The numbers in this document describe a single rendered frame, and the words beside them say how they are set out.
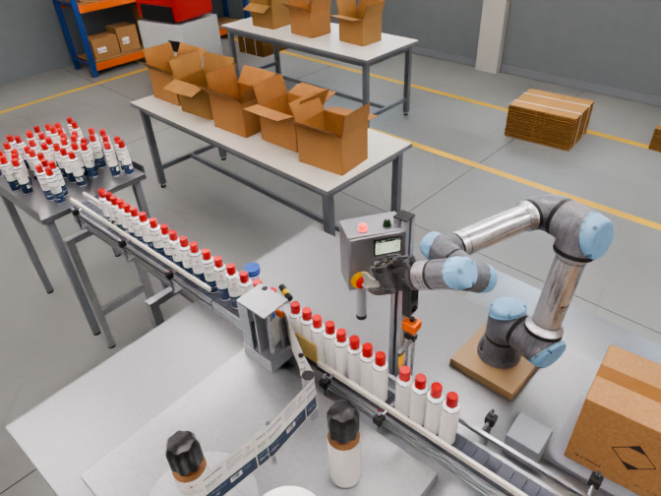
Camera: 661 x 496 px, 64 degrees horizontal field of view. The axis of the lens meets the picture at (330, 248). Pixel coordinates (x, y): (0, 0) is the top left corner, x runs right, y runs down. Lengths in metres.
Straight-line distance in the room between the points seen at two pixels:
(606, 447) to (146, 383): 1.48
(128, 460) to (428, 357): 1.05
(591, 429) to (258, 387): 1.02
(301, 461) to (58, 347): 2.24
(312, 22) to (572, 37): 2.95
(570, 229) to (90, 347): 2.79
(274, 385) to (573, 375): 1.03
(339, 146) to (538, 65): 4.43
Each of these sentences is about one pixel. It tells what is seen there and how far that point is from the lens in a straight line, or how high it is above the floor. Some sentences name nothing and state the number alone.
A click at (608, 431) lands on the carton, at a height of 1.04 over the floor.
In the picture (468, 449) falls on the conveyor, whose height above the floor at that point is 0.88.
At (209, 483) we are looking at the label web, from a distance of 1.54.
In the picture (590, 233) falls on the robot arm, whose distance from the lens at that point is 1.56.
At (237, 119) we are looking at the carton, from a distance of 3.74.
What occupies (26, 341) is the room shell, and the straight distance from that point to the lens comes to 3.79.
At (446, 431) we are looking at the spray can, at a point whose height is 0.95.
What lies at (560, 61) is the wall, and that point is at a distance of 7.06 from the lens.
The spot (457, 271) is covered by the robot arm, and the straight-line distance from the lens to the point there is 1.24.
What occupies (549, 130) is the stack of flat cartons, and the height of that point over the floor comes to 0.15.
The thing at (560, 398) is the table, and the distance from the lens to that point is 1.99.
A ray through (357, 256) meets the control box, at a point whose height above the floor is 1.41.
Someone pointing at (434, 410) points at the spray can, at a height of 1.01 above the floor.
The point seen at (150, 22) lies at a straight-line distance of 6.94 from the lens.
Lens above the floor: 2.31
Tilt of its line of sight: 37 degrees down
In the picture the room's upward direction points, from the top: 3 degrees counter-clockwise
